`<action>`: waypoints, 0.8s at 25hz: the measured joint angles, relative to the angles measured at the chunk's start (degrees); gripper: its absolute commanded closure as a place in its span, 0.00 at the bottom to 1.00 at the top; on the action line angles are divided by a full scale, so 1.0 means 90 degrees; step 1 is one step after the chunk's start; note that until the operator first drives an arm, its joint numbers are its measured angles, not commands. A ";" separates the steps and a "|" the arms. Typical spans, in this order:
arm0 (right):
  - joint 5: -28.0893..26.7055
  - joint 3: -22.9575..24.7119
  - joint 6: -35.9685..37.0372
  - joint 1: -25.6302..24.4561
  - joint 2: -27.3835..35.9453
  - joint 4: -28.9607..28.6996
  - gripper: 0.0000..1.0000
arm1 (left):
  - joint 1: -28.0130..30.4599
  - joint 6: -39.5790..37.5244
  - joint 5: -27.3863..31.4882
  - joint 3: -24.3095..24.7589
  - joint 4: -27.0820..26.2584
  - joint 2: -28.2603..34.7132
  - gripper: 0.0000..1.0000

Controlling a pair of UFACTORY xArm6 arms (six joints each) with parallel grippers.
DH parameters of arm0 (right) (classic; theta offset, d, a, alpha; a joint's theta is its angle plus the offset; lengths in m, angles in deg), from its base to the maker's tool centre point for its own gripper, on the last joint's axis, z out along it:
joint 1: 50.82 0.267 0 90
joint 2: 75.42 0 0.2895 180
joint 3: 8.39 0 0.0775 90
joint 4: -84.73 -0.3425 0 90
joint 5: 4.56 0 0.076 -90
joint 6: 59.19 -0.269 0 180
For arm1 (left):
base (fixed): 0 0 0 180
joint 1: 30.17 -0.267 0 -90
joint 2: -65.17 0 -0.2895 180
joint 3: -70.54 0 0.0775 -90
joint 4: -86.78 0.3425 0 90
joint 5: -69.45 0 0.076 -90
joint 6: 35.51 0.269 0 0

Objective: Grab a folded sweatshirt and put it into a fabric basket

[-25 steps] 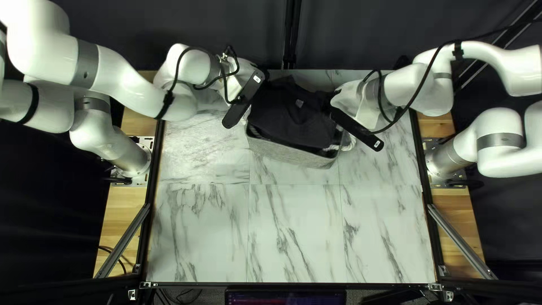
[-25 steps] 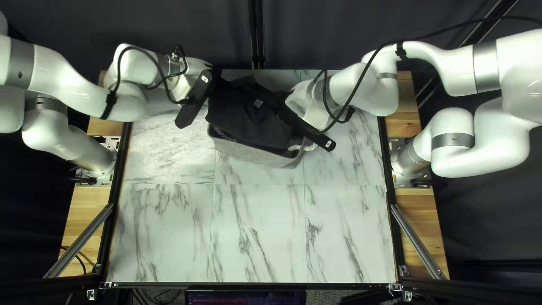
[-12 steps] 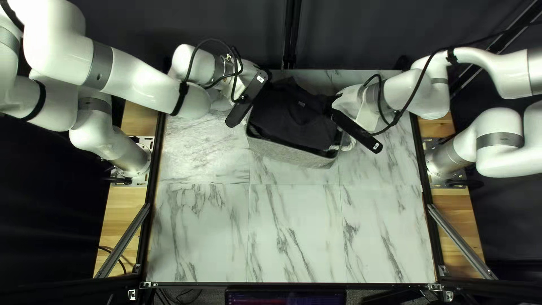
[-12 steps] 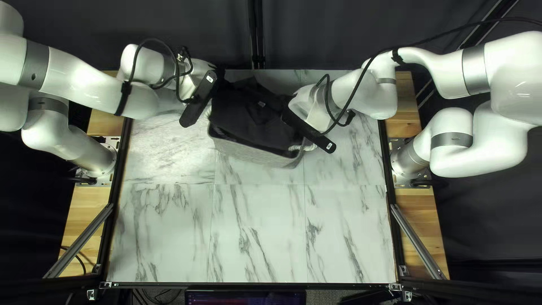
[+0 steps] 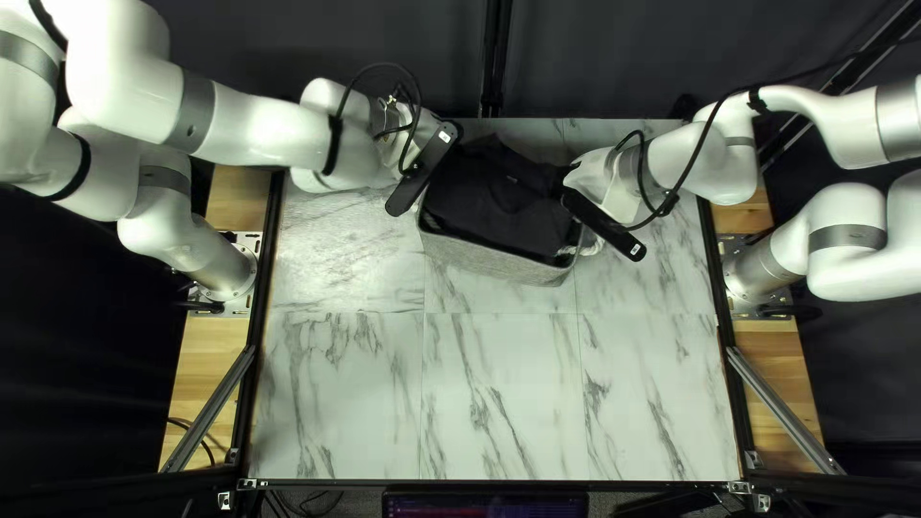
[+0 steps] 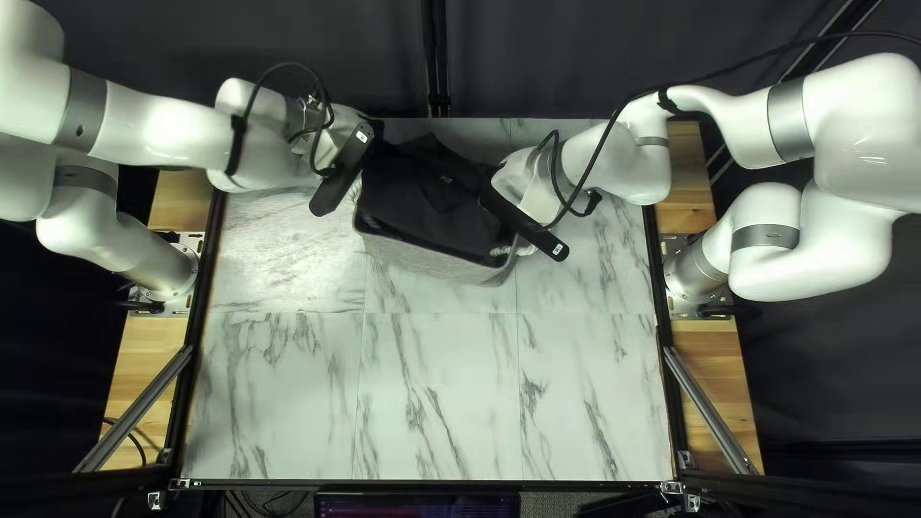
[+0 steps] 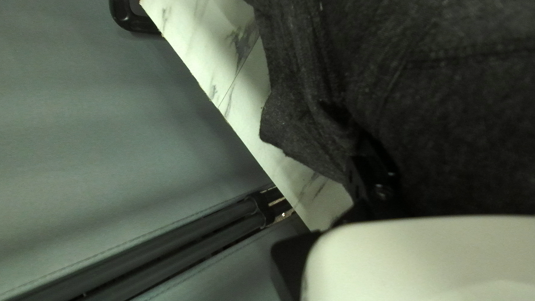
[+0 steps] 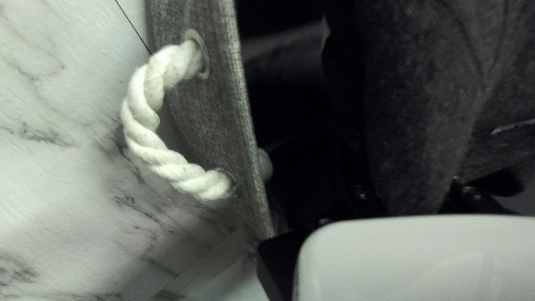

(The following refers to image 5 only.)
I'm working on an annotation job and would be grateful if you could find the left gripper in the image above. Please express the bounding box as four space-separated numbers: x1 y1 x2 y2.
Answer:
381 106 451 171

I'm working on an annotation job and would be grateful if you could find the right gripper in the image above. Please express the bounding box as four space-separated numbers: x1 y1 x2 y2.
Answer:
563 148 642 224

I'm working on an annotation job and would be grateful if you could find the black sweatshirt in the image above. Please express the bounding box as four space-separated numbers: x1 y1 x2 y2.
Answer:
421 133 585 266

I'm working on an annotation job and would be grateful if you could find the grey fabric basket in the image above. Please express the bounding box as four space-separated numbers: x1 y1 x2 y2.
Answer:
416 133 607 289

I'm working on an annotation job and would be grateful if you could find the laptop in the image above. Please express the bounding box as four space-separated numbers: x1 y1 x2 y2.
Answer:
383 491 590 518

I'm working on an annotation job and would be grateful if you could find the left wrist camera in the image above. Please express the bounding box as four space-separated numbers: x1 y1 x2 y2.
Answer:
384 122 462 219

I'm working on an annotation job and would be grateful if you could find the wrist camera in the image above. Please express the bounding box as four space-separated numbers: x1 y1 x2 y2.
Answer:
560 188 648 263
384 122 462 219

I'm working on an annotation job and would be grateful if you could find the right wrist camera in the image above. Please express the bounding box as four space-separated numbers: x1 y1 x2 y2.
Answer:
560 188 648 263

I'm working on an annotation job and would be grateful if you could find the black floor cable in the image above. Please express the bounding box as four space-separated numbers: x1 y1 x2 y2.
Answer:
167 416 218 469

